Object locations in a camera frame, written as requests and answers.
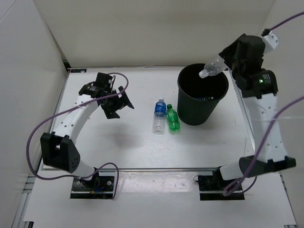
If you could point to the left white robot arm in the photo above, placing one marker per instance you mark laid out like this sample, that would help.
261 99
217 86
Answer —
59 147

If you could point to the small blue label bottle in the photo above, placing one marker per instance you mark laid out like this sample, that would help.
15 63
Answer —
205 99

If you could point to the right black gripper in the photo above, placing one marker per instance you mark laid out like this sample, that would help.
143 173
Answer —
227 53

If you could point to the aluminium frame rail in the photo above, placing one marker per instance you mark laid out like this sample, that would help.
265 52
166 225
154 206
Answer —
169 169

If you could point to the clear plastic bottle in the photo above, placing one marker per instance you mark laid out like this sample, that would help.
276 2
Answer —
213 68

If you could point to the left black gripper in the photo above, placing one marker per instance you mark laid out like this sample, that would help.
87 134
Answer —
121 102

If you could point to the black plastic waste bin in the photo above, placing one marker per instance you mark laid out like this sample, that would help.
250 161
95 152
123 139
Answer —
191 86

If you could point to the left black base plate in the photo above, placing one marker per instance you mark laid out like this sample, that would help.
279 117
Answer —
102 187

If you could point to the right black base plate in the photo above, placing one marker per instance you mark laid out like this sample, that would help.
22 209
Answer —
211 189

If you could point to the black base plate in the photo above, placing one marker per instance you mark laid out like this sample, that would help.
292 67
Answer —
102 187
211 189

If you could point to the green plastic bottle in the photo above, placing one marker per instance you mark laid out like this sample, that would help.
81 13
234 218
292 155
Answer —
172 119

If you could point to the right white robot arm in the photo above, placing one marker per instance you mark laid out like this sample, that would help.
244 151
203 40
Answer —
258 86

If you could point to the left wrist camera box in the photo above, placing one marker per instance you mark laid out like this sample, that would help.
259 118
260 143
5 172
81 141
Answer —
104 81

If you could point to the blue label clear bottle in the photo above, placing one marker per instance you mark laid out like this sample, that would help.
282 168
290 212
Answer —
159 116

